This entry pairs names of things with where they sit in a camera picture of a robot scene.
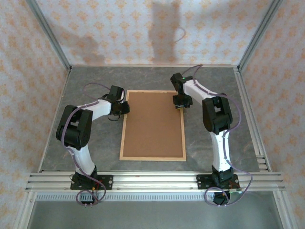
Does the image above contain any brown backing board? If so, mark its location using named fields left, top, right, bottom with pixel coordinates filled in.
left=122, top=92, right=184, bottom=158

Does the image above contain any light wooden picture frame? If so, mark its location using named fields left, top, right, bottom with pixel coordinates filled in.
left=119, top=89, right=187, bottom=162

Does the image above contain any black electronics box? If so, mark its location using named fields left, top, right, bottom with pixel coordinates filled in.
left=213, top=192, right=231, bottom=206

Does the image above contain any grey metal panel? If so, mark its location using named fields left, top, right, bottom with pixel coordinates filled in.
left=26, top=200, right=284, bottom=229

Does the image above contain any aluminium back rail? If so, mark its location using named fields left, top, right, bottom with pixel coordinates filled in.
left=70, top=63, right=239, bottom=68

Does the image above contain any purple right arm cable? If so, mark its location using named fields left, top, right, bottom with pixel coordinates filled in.
left=182, top=63, right=253, bottom=208

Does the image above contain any aluminium side rail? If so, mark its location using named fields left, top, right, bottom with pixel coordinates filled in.
left=234, top=67, right=272, bottom=173
left=37, top=68, right=72, bottom=173

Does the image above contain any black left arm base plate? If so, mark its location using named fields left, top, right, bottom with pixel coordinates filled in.
left=70, top=175, right=114, bottom=191

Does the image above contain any wide aluminium base rail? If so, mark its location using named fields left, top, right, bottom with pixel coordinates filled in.
left=25, top=172, right=286, bottom=192

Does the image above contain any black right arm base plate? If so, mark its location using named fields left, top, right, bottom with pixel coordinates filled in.
left=196, top=174, right=240, bottom=191

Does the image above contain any slotted grey cable duct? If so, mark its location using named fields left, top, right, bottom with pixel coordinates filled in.
left=35, top=193, right=278, bottom=202

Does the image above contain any aluminium corner post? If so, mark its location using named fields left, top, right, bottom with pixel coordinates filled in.
left=25, top=0, right=72, bottom=72
left=237, top=0, right=285, bottom=71

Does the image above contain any aluminium leg post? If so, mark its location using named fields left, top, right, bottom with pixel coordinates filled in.
left=13, top=192, right=36, bottom=229
left=273, top=190, right=295, bottom=229

